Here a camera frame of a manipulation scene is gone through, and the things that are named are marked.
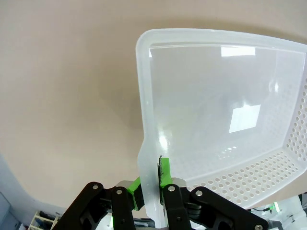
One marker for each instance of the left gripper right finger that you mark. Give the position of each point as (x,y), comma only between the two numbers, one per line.
(172,203)

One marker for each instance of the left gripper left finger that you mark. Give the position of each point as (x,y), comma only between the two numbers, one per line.
(120,206)

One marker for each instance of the white perforated plastic basket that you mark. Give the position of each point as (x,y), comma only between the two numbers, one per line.
(204,95)

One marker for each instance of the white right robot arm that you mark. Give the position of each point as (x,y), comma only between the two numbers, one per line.
(292,213)

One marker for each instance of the light wooden rack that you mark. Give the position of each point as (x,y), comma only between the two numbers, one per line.
(43,220)

